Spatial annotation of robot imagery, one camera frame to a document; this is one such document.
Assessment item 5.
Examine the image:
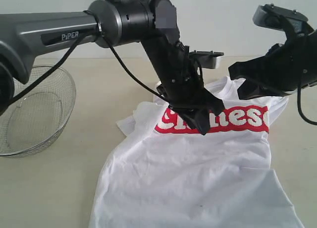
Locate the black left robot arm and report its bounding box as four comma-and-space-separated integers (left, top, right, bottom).
0, 0, 224, 135

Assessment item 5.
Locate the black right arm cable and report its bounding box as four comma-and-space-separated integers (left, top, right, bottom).
296, 81, 317, 126

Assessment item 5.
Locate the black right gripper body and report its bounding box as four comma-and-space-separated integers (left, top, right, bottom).
258, 37, 317, 94

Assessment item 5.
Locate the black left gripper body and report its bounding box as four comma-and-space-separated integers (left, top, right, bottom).
142, 37, 206, 109

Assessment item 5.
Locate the white t-shirt red lettering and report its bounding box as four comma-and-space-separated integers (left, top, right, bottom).
89, 77, 303, 228

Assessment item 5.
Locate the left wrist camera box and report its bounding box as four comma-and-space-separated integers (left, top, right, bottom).
189, 51, 224, 69

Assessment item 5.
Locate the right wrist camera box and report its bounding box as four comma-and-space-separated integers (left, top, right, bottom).
253, 3, 315, 40

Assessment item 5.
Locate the round metal mesh basket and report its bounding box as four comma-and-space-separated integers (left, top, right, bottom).
0, 67, 76, 158

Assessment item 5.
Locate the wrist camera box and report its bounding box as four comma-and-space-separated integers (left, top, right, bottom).
189, 51, 224, 69
253, 3, 315, 40

